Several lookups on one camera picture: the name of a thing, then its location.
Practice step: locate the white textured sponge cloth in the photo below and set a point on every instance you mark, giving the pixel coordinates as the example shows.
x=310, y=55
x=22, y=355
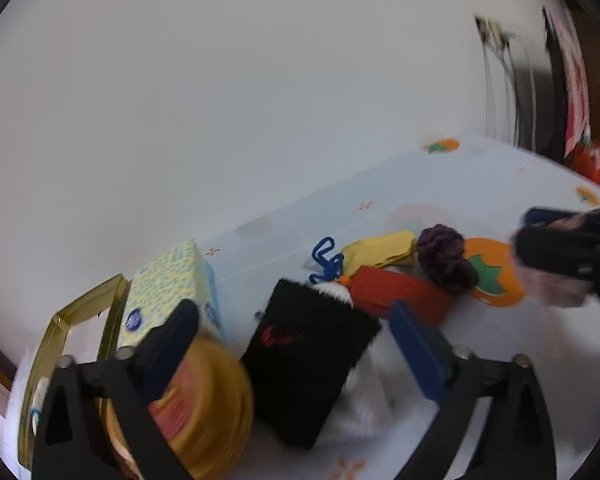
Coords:
x=362, y=409

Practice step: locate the purple knitted scrunchie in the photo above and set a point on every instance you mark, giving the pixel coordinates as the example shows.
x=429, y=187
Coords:
x=440, y=253

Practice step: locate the wall power socket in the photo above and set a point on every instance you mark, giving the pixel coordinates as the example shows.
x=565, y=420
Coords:
x=492, y=33

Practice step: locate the pink patterned hanging board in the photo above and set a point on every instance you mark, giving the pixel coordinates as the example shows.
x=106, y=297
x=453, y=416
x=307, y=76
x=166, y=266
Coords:
x=570, y=85

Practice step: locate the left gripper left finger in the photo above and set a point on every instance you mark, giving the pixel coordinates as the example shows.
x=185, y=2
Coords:
x=72, y=441

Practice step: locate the red felt block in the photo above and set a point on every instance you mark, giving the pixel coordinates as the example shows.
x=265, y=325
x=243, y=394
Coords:
x=374, y=290

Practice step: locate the black fuzzy cloth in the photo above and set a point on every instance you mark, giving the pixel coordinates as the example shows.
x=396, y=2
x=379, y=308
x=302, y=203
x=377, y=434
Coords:
x=300, y=357

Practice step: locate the yellow blue tissue pack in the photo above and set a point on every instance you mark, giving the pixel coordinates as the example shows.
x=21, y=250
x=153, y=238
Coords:
x=159, y=286

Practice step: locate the yellow round lidded container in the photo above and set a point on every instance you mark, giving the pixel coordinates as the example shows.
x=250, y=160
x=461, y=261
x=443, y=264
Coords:
x=206, y=413

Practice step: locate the yellow cloth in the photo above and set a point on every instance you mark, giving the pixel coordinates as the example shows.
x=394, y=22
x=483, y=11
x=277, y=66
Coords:
x=392, y=249

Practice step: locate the persimmon print tablecloth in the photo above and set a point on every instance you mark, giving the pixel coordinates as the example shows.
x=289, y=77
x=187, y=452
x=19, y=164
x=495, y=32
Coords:
x=257, y=211

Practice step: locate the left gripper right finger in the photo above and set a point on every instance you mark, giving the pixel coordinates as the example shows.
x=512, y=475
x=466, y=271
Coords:
x=517, y=439

